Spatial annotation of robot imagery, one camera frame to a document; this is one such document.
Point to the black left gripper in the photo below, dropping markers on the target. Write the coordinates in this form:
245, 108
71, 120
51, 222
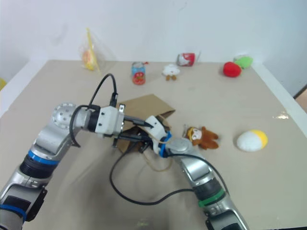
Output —
121, 110

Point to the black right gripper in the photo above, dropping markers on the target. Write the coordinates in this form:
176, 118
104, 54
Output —
149, 144

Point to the brown paper bag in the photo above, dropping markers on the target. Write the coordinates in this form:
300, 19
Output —
148, 107

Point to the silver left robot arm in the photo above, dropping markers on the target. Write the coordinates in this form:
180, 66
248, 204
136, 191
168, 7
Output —
45, 141

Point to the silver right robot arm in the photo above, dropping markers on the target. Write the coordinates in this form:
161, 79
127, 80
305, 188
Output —
199, 172

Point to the blue red can plush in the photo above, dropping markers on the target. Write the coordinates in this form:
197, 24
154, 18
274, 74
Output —
138, 73

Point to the brown monkey plush toy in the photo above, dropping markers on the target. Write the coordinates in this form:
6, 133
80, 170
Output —
204, 139

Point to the white sheep plush toy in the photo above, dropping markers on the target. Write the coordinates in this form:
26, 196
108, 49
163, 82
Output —
170, 71

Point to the clear plastic bag yellow contents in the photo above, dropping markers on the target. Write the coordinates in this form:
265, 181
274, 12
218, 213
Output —
90, 56

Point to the red white can plush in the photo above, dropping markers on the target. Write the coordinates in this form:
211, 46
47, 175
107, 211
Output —
186, 59

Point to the white yellow egg plush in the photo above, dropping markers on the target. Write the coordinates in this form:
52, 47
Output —
250, 141

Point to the red round plush toy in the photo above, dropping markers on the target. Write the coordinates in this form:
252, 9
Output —
231, 69

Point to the green round plush toy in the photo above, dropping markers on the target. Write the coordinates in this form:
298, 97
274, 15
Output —
244, 61

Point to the yellow object at table side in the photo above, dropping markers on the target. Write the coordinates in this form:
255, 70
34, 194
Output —
2, 84

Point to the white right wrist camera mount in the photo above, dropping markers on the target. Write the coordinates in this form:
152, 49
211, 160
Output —
156, 130

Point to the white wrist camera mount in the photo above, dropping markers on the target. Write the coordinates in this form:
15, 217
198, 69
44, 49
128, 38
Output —
156, 130
109, 121

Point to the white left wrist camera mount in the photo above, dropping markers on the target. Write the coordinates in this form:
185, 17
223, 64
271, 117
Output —
109, 121

